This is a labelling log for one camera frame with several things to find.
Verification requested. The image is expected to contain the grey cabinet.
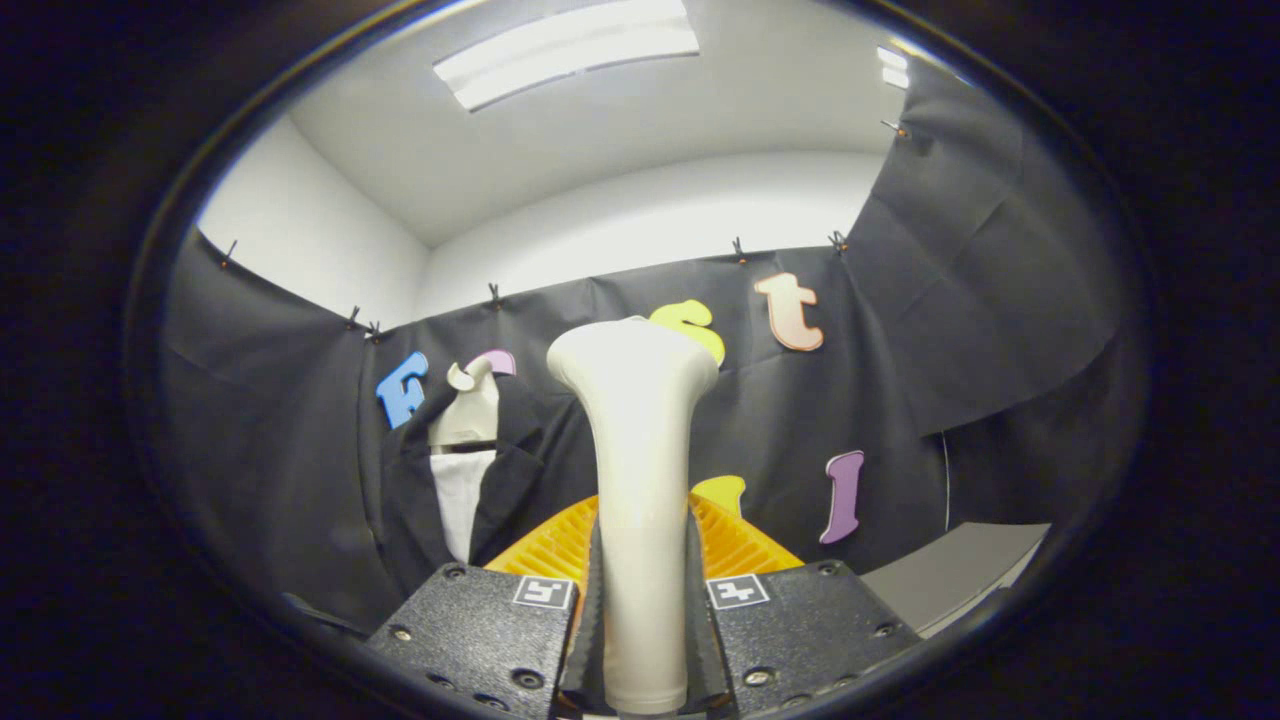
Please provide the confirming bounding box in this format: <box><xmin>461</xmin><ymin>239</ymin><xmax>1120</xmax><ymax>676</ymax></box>
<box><xmin>860</xmin><ymin>521</ymin><xmax>1052</xmax><ymax>640</ymax></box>

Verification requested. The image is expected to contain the white shirt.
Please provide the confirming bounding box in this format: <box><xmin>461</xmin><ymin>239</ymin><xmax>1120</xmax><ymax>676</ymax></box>
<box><xmin>430</xmin><ymin>450</ymin><xmax>498</xmax><ymax>564</ymax></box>

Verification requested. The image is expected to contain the black backdrop cloth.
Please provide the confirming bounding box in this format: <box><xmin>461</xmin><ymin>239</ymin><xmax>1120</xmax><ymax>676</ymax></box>
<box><xmin>160</xmin><ymin>60</ymin><xmax>1146</xmax><ymax>643</ymax></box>

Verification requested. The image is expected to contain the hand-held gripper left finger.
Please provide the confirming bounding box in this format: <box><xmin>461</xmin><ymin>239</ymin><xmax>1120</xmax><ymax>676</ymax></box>
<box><xmin>365</xmin><ymin>494</ymin><xmax>607</xmax><ymax>720</ymax></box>

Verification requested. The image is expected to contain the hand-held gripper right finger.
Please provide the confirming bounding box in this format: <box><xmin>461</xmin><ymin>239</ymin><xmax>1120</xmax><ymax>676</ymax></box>
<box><xmin>685</xmin><ymin>492</ymin><xmax>922</xmax><ymax>720</ymax></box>

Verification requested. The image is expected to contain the black suit jacket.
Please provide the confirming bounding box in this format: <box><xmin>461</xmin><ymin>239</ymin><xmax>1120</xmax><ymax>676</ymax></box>
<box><xmin>378</xmin><ymin>385</ymin><xmax>603</xmax><ymax>603</ymax></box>

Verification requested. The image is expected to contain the row of small black clips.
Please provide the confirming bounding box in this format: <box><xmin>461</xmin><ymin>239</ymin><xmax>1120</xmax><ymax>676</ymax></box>
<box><xmin>220</xmin><ymin>118</ymin><xmax>913</xmax><ymax>343</ymax></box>

